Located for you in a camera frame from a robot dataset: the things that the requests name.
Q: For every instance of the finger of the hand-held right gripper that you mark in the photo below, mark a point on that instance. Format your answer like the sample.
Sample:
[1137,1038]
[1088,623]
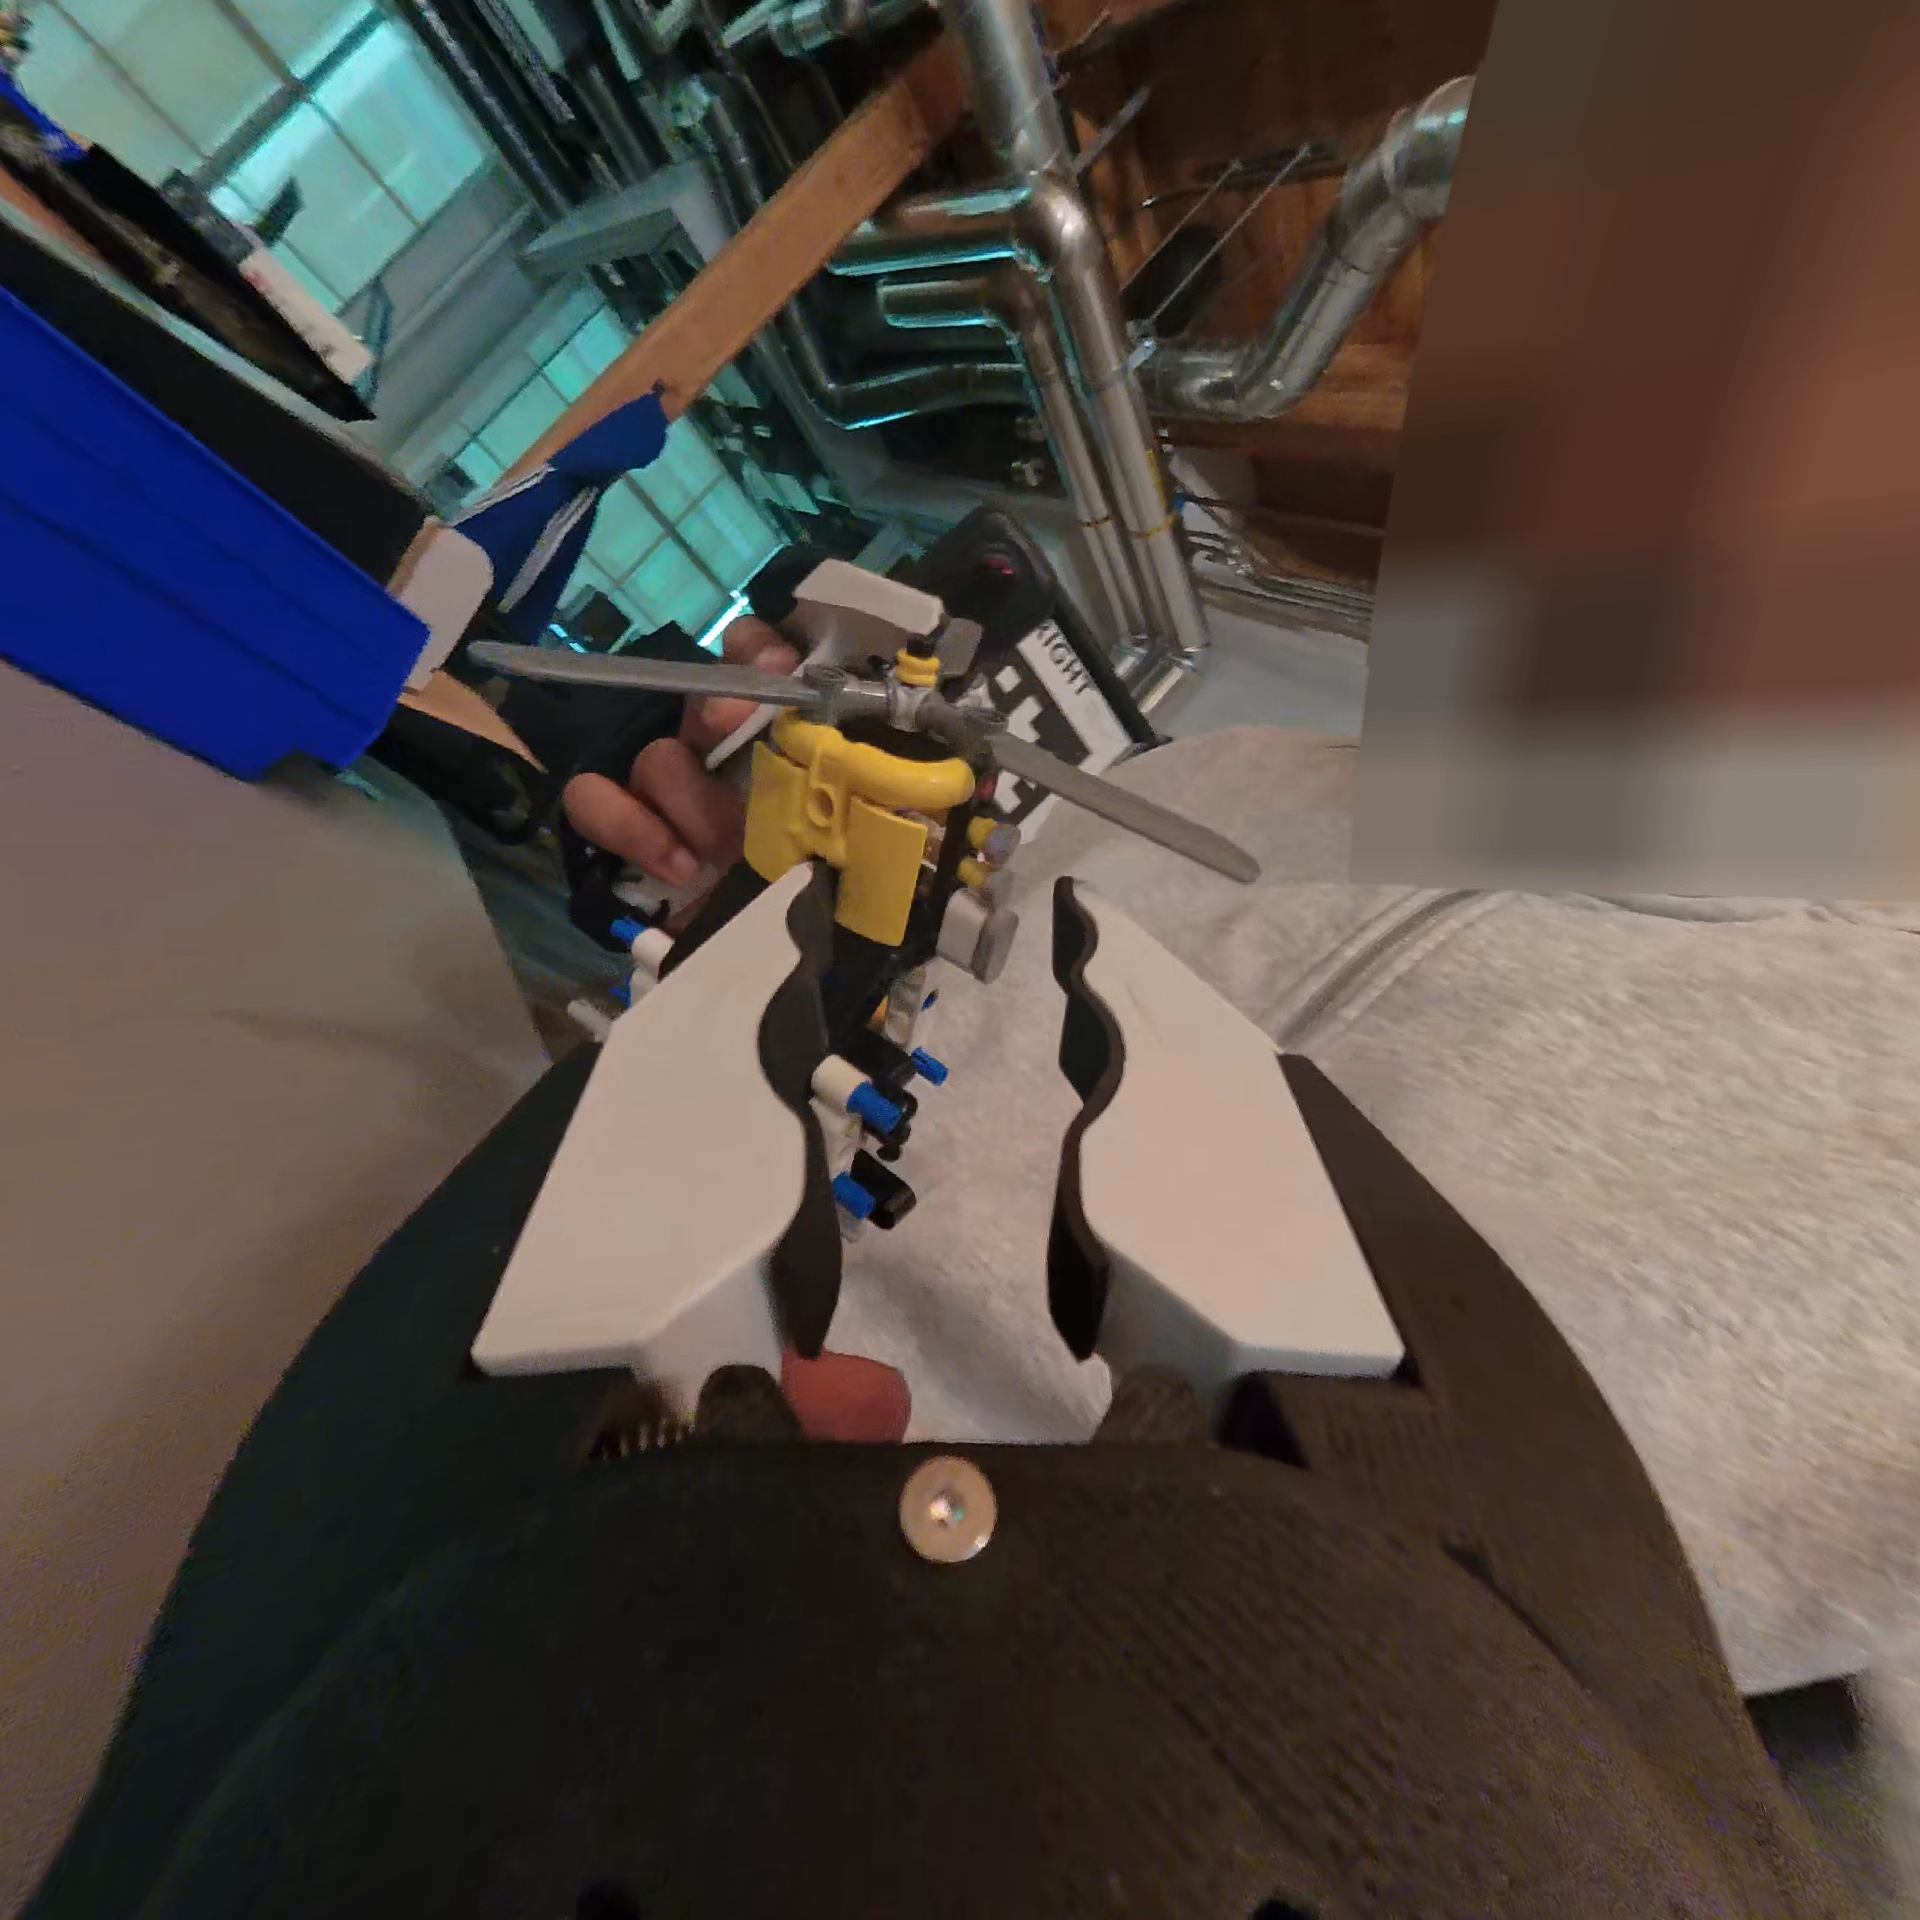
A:
[740,739]
[863,601]

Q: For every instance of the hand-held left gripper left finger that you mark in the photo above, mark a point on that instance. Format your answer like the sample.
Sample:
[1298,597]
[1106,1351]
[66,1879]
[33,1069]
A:
[660,1170]

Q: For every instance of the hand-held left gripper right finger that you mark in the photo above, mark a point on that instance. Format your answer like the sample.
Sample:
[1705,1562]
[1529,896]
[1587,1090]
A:
[1230,1201]

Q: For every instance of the yellow black lego helicopter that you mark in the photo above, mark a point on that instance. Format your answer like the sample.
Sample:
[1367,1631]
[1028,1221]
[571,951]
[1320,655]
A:
[840,811]

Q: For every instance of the person's right hand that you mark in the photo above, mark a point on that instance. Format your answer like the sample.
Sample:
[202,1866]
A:
[660,811]

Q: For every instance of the person's grey sweatshirt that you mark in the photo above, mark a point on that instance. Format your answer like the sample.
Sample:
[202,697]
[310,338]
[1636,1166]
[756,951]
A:
[1576,1125]

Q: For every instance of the wooden ceiling beam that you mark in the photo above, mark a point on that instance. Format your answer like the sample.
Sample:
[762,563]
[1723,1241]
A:
[780,256]

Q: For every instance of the silver ventilation pipe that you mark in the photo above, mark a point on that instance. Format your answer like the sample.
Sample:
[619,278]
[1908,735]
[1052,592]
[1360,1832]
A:
[1072,300]

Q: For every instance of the blue plastic bin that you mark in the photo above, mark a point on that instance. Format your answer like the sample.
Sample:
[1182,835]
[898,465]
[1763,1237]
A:
[151,570]

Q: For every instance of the silver elbow ventilation duct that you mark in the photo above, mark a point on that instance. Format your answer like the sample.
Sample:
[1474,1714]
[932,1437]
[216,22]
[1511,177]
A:
[1335,285]

